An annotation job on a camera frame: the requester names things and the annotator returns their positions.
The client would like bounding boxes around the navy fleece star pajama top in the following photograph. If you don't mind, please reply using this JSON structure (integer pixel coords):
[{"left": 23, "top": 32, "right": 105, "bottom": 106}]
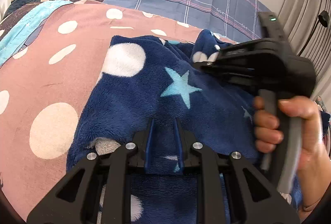
[{"left": 66, "top": 29, "right": 331, "bottom": 224}]

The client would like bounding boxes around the right hand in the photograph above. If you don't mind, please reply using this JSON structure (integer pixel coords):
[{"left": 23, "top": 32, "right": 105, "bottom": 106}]
[{"left": 252, "top": 95, "right": 331, "bottom": 214}]

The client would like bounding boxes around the black floor lamp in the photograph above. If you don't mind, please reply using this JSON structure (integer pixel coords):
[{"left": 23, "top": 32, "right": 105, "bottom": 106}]
[{"left": 297, "top": 10, "right": 330, "bottom": 57}]

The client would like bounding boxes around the pink polka dot bedsheet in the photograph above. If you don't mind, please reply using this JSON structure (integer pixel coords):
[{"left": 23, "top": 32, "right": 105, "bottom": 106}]
[{"left": 1, "top": 0, "right": 233, "bottom": 219}]

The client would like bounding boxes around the light blue blanket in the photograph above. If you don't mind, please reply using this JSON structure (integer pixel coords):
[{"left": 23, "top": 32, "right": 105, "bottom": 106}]
[{"left": 1, "top": 0, "right": 72, "bottom": 65}]

